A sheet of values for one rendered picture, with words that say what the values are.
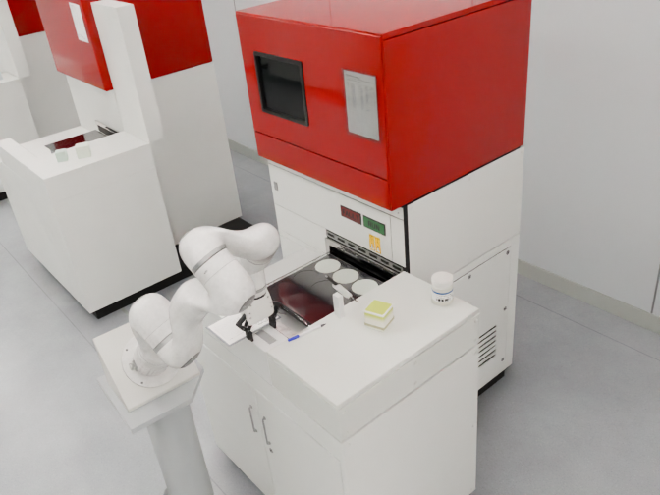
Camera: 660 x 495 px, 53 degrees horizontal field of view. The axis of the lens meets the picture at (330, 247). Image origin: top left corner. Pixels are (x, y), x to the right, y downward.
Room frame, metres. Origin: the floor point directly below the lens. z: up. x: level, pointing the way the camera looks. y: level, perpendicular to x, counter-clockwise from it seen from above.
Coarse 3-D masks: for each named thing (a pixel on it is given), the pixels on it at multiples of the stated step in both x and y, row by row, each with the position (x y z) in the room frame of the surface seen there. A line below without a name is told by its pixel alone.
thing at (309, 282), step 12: (312, 264) 2.22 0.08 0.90; (348, 264) 2.19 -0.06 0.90; (288, 276) 2.15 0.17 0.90; (300, 276) 2.15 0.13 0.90; (312, 276) 2.14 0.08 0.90; (324, 276) 2.13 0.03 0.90; (360, 276) 2.10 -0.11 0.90; (276, 288) 2.08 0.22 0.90; (288, 288) 2.07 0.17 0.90; (300, 288) 2.06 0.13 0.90; (312, 288) 2.05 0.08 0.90; (324, 288) 2.05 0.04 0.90; (348, 288) 2.03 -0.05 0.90; (276, 300) 2.00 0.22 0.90; (288, 300) 2.00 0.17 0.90; (300, 300) 1.99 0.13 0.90; (312, 300) 1.98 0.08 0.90; (324, 300) 1.97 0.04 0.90; (348, 300) 1.95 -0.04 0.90; (300, 312) 1.91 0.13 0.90; (312, 312) 1.90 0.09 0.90; (324, 312) 1.89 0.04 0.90
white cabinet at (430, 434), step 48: (240, 384) 1.81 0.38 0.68; (432, 384) 1.59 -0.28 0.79; (240, 432) 1.89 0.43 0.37; (288, 432) 1.59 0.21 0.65; (384, 432) 1.46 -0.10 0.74; (432, 432) 1.58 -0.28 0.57; (288, 480) 1.64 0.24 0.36; (336, 480) 1.39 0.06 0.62; (384, 480) 1.45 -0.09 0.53; (432, 480) 1.58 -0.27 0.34
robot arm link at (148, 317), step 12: (144, 300) 1.53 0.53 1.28; (156, 300) 1.53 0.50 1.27; (132, 312) 1.51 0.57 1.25; (144, 312) 1.49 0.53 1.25; (156, 312) 1.50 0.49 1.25; (168, 312) 1.51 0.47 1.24; (132, 324) 1.51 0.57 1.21; (144, 324) 1.48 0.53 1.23; (156, 324) 1.47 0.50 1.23; (168, 324) 1.48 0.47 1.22; (144, 336) 1.47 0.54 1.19; (156, 336) 1.46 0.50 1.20; (144, 348) 1.54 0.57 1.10; (156, 360) 1.54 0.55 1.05
